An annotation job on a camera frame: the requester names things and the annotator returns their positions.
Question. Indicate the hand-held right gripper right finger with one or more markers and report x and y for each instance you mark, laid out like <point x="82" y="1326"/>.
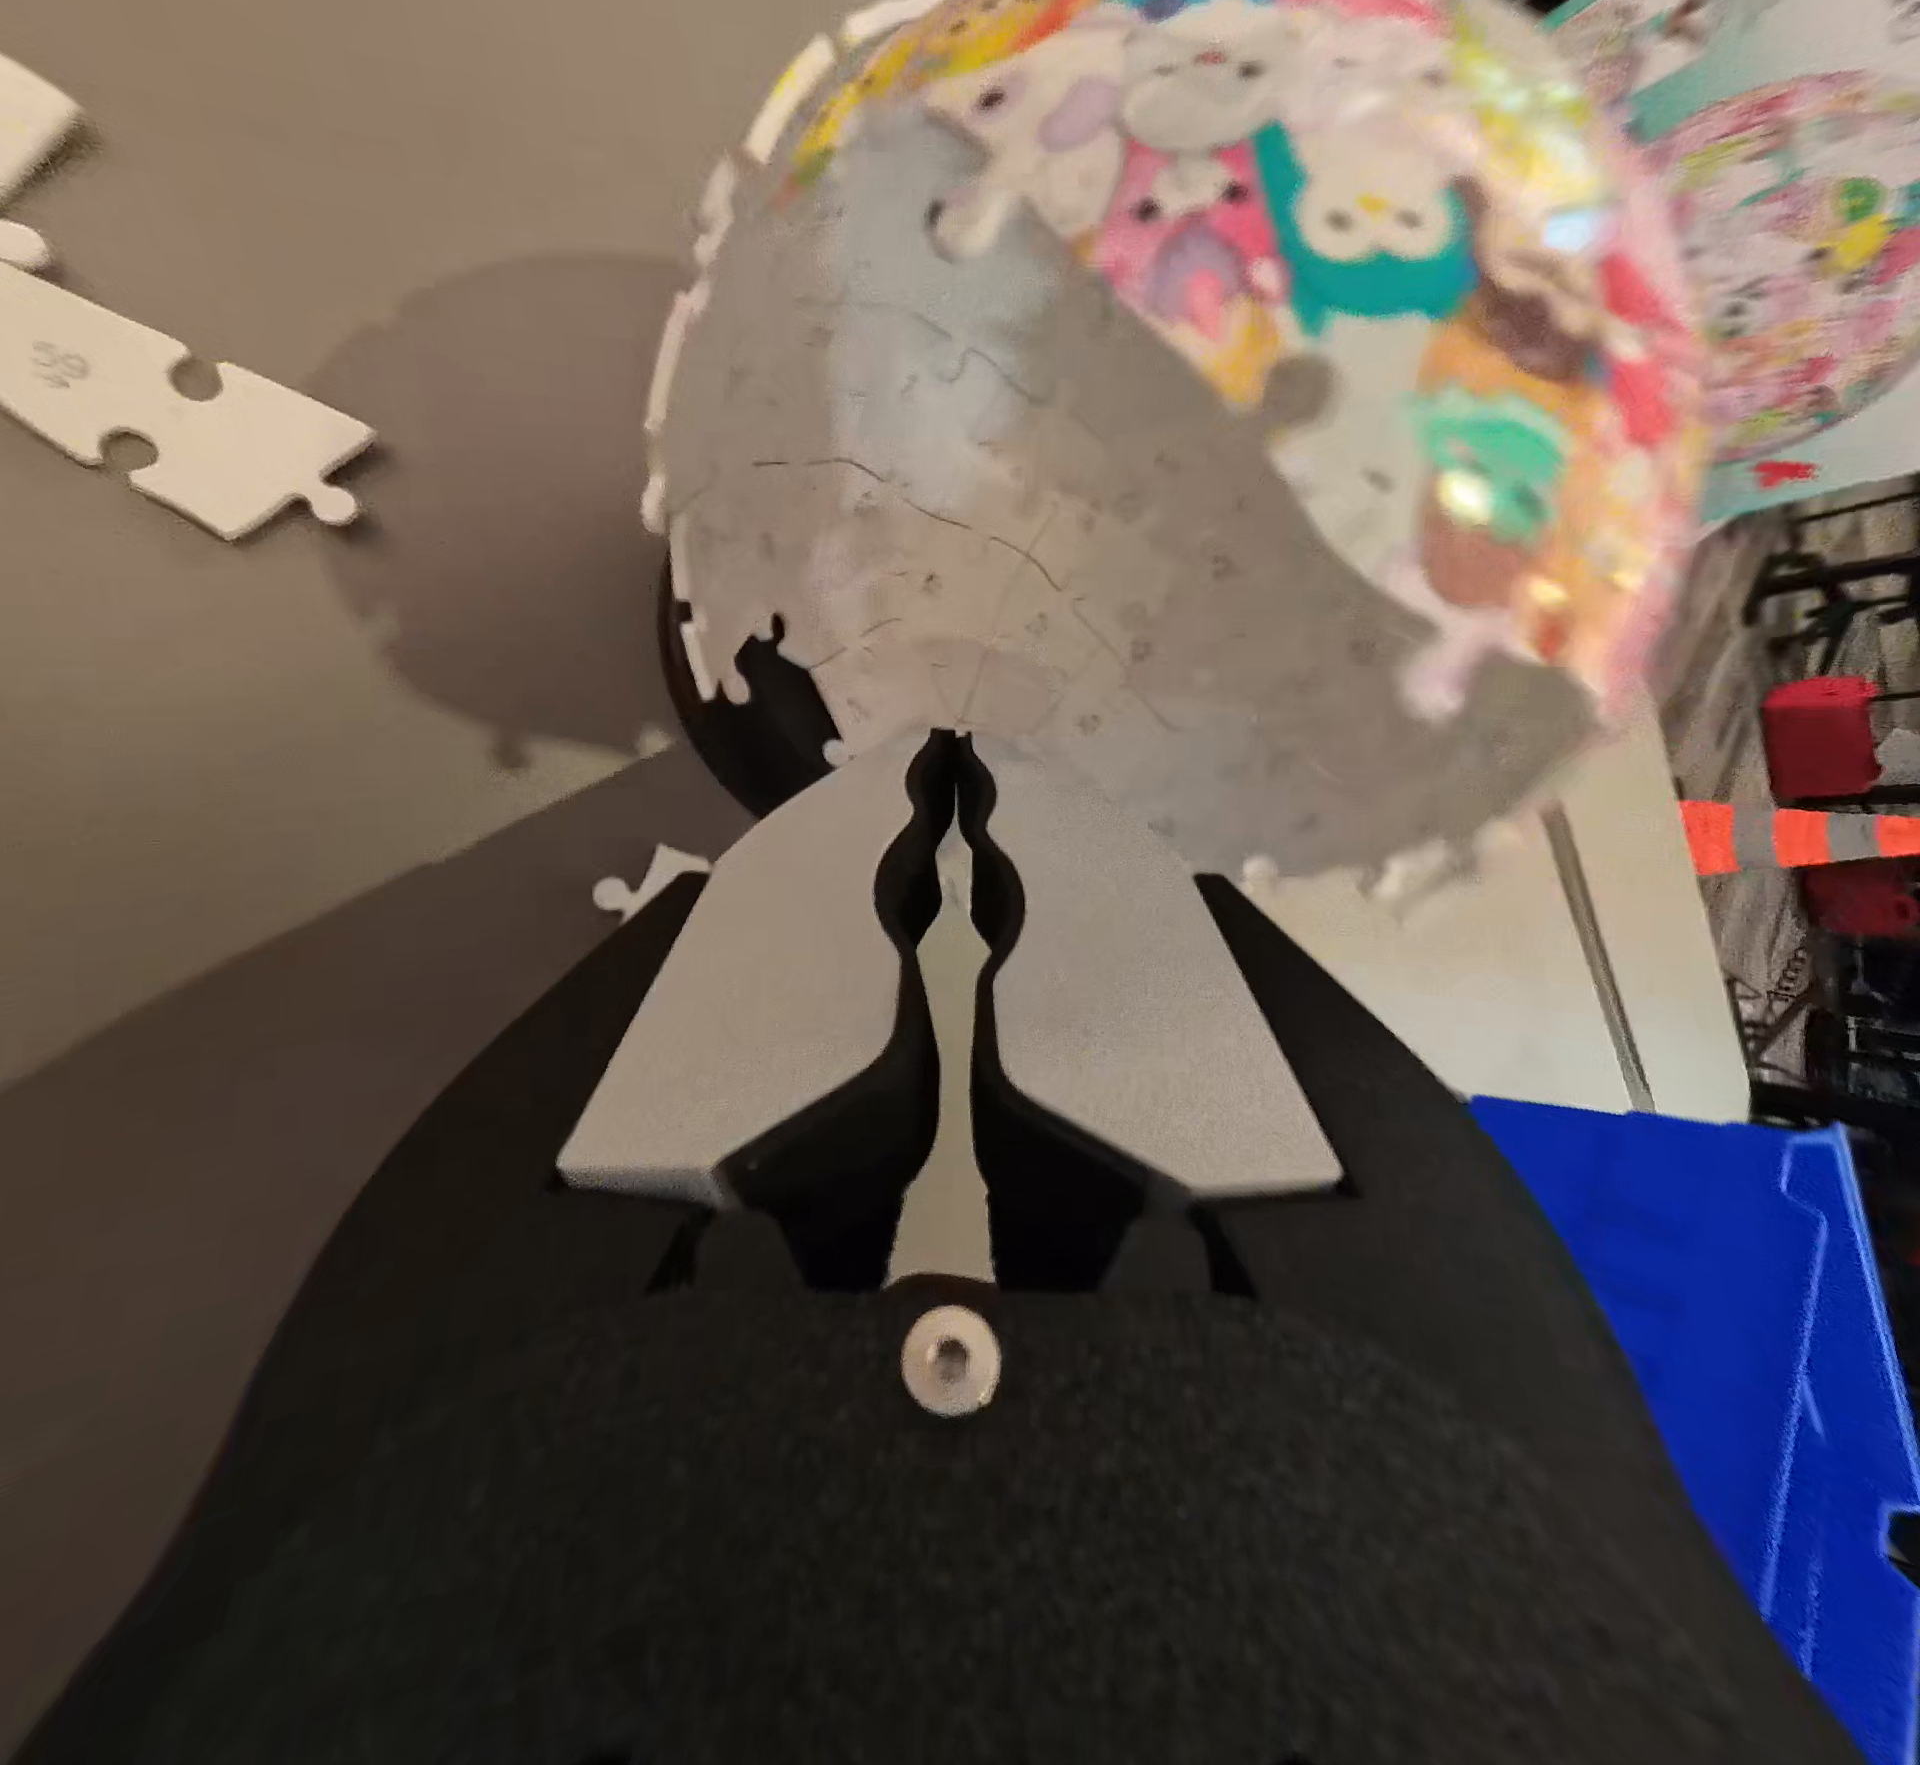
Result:
<point x="1155" y="1030"/>

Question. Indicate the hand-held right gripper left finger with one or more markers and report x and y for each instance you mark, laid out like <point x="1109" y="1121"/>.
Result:
<point x="751" y="1030"/>

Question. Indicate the white puzzle piece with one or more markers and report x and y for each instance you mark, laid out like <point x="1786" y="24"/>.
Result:
<point x="30" y="130"/>
<point x="151" y="415"/>
<point x="638" y="883"/>

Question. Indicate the round black ball stand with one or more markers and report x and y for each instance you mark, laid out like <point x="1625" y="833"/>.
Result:
<point x="735" y="745"/>

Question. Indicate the colourful puzzle ball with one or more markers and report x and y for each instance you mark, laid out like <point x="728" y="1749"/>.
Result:
<point x="1050" y="447"/>

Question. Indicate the puzzle box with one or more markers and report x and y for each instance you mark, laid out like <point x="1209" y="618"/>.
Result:
<point x="1800" y="220"/>

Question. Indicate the blue plastic bin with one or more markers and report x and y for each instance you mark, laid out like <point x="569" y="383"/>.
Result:
<point x="1681" y="1345"/>

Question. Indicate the red plastic bin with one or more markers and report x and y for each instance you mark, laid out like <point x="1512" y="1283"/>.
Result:
<point x="1814" y="738"/>

